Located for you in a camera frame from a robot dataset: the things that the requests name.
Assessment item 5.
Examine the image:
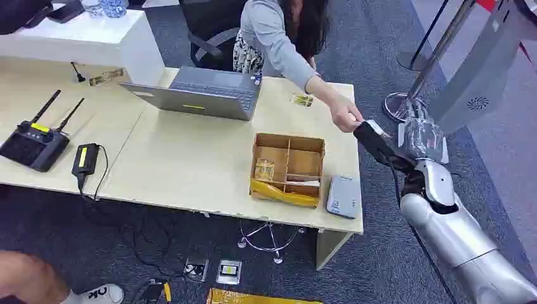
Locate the person's hand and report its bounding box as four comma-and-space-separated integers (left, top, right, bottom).
329, 94, 365, 134

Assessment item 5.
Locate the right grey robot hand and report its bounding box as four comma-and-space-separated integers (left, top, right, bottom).
353, 122, 417, 175

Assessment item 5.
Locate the gold card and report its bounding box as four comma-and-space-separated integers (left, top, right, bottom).
289, 92, 314, 108
254, 158, 277, 182

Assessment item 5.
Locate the grey card reader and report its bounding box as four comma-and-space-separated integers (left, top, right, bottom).
325, 175, 362, 220

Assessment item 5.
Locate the wooden compartment box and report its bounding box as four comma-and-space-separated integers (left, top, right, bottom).
250, 132, 326, 210

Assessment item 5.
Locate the stack of cards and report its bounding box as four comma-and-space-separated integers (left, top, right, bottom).
286, 174, 322, 188

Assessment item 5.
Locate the yellow film strip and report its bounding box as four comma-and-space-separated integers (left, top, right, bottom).
250, 178, 320, 208

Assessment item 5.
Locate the person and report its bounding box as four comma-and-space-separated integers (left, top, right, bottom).
232, 0, 365, 134

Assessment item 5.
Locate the grey gate panel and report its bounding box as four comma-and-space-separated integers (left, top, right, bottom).
427, 0, 537, 134

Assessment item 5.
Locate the grey laptop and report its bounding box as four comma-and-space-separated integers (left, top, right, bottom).
118, 65, 264, 122

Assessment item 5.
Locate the chrome chair base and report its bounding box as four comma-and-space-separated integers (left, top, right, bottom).
237, 219, 307, 265

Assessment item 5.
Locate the dark office chair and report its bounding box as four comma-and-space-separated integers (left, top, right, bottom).
179, 0, 249, 72

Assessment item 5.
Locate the pale wooden desk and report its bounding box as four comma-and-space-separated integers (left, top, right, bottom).
0, 55, 365, 270

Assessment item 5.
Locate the silver floor socket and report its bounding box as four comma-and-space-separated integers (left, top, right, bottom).
215, 259, 243, 286

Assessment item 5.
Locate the clear gold badge holder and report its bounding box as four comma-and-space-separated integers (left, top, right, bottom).
89, 68, 125, 87

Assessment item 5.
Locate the blue patterned cup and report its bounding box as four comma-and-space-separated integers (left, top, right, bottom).
100, 0, 128, 19

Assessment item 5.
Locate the black power adapter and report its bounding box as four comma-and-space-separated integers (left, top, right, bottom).
71, 142, 101, 178

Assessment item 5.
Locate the small black stub antenna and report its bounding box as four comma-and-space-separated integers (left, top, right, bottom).
70, 61, 87, 84

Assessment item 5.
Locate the white cabinet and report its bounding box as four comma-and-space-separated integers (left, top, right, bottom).
0, 8, 166, 87

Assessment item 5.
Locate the black pouch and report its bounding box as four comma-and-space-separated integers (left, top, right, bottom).
47, 0, 86, 24

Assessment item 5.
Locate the white shoe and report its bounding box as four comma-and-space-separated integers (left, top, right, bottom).
61, 283, 126, 304

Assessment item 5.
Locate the black router with antennas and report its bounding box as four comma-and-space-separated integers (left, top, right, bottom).
0, 89, 86, 174

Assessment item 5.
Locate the black bag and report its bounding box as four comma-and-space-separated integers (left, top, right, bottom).
0, 0, 54, 35

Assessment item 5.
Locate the seated person's leg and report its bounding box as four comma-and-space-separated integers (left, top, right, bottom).
0, 250, 71, 304

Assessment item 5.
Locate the black stanchion post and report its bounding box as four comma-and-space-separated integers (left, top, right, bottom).
396, 0, 450, 72

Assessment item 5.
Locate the chrome stanchion post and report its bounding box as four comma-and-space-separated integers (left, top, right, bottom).
382, 0, 479, 124

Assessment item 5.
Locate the black adapter cable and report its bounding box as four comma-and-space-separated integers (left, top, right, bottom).
77, 144, 110, 202

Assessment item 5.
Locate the black device with yellow strap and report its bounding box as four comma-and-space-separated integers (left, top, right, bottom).
138, 279, 173, 304

